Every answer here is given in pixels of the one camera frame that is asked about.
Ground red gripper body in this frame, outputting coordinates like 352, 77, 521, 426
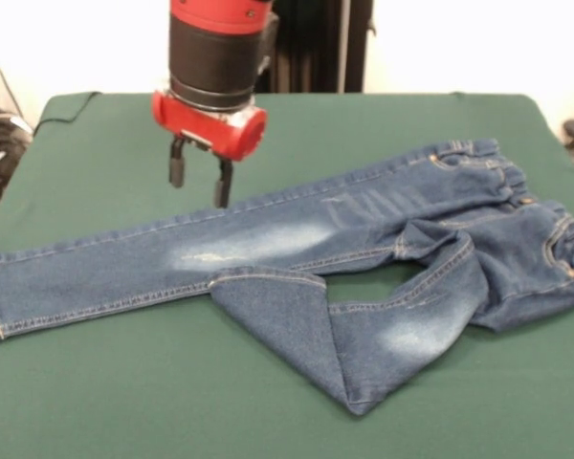
151, 88, 269, 163

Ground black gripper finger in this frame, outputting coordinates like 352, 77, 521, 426
212, 156, 234, 209
167, 136, 188, 189

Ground blue denim jeans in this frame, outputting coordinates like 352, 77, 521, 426
0, 138, 574, 418

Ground dark green table cloth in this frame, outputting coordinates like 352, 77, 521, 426
0, 91, 574, 459

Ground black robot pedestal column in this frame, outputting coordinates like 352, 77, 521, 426
257, 0, 378, 95

